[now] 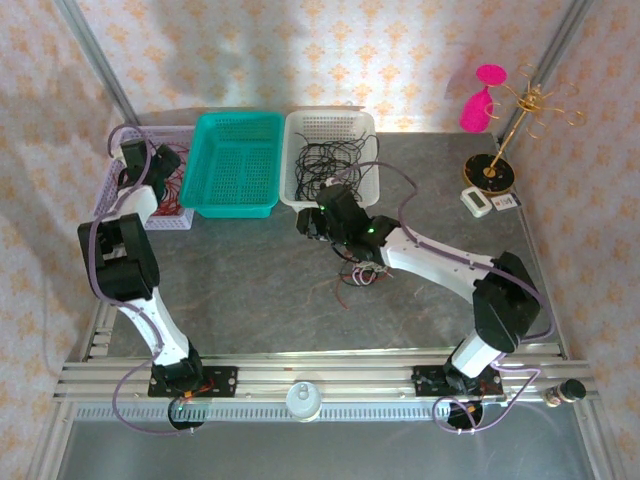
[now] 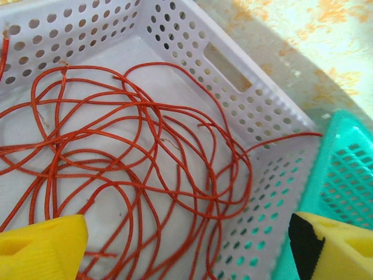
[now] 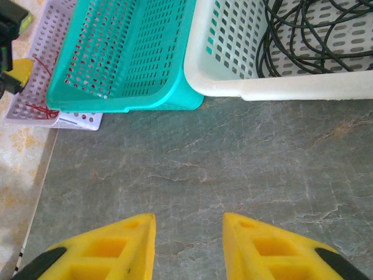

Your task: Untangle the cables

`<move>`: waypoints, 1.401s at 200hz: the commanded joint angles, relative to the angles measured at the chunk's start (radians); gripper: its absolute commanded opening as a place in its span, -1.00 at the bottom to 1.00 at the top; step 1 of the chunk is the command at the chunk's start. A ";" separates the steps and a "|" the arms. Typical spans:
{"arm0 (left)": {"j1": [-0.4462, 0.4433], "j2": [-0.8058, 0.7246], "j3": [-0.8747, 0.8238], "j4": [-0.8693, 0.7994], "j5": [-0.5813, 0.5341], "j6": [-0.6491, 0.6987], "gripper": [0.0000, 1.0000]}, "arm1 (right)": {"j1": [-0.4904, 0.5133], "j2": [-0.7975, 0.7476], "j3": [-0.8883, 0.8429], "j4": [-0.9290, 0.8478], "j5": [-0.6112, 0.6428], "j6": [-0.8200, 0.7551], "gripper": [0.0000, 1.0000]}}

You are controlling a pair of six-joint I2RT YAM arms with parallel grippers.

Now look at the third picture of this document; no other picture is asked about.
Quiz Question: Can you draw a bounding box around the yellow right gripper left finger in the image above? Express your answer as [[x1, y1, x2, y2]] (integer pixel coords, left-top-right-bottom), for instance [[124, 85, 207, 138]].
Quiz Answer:
[[11, 212, 157, 280]]

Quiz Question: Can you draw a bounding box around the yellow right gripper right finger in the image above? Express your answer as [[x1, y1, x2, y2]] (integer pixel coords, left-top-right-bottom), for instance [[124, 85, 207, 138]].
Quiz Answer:
[[222, 212, 370, 280]]

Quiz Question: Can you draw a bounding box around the lilac perforated plastic basket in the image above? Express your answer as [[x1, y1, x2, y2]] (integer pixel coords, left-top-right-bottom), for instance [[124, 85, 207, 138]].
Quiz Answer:
[[3, 0, 104, 131]]

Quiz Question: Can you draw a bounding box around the teal perforated plastic basket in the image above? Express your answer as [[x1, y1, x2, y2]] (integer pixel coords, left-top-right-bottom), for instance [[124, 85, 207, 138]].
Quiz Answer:
[[45, 0, 205, 114]]

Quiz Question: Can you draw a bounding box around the white perforated plastic basket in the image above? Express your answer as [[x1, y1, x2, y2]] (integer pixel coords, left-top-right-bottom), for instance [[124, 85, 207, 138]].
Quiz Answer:
[[183, 0, 373, 102]]

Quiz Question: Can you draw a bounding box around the red cable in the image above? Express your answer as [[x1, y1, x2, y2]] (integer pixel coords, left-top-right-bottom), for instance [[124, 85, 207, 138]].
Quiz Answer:
[[25, 56, 60, 121]]

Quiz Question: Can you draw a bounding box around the black cable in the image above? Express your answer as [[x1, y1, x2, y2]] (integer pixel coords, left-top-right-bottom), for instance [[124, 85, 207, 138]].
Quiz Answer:
[[256, 0, 373, 79]]

